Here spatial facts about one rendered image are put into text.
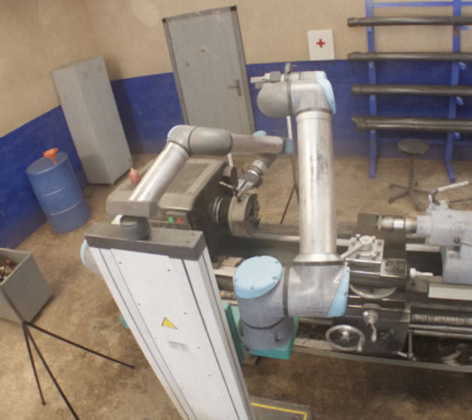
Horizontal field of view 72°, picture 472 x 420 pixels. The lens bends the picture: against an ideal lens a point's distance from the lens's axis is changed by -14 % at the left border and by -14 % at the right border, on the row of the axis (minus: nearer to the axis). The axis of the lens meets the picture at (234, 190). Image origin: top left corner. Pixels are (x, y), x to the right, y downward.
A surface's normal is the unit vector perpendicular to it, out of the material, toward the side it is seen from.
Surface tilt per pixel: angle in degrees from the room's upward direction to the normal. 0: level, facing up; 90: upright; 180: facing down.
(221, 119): 90
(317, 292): 49
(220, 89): 90
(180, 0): 90
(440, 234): 86
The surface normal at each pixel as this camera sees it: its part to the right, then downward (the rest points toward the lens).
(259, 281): -0.25, -0.85
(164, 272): -0.31, 0.52
